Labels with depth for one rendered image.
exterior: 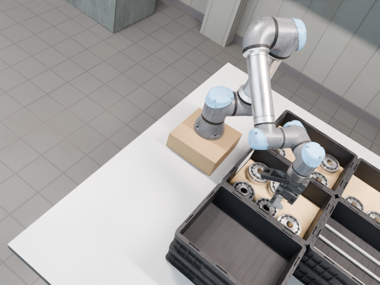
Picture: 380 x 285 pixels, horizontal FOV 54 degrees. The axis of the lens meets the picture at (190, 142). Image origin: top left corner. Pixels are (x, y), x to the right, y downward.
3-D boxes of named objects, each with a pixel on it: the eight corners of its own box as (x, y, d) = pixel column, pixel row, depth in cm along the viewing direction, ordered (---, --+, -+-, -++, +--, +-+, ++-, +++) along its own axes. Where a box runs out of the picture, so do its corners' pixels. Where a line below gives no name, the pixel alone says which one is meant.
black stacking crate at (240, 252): (167, 247, 138) (173, 233, 129) (212, 197, 156) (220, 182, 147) (257, 322, 128) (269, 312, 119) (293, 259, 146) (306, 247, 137)
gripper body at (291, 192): (290, 206, 143) (305, 190, 134) (271, 194, 144) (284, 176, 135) (297, 193, 147) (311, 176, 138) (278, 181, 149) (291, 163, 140)
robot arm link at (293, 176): (288, 169, 132) (296, 155, 137) (283, 176, 135) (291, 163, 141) (307, 181, 131) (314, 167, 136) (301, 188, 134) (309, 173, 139)
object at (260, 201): (249, 210, 150) (250, 209, 150) (260, 193, 157) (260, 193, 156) (271, 224, 148) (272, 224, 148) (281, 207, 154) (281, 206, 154)
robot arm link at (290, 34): (221, 101, 181) (268, 8, 136) (250, 101, 185) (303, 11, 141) (228, 122, 175) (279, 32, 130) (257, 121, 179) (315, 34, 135)
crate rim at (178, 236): (172, 235, 130) (173, 232, 128) (218, 184, 149) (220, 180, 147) (267, 315, 120) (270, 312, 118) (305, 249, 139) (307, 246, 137)
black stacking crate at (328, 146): (248, 156, 174) (257, 141, 166) (276, 124, 192) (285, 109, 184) (322, 210, 164) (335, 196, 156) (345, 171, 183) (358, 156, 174)
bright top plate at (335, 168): (315, 162, 175) (315, 161, 175) (324, 151, 181) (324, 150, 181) (333, 175, 172) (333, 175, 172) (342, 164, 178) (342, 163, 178)
